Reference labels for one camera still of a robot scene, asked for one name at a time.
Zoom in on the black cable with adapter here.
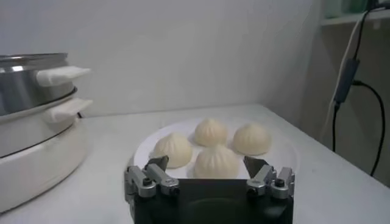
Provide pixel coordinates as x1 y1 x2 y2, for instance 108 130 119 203
331 0 387 178

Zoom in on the steel steamer pot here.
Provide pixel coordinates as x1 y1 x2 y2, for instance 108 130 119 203
0 97 94 214

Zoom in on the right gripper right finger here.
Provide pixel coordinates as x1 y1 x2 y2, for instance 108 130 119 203
243 155 296 200

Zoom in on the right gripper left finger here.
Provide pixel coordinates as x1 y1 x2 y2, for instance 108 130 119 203
124 155 180 201

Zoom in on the white steamed baozi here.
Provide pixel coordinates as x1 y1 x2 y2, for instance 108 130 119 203
194 117 229 147
232 122 272 156
151 132 193 169
193 144 241 180

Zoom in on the white power cable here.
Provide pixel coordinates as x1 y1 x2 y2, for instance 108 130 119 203
319 18 365 144

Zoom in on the white round plate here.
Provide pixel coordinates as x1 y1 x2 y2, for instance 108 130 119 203
133 116 301 180

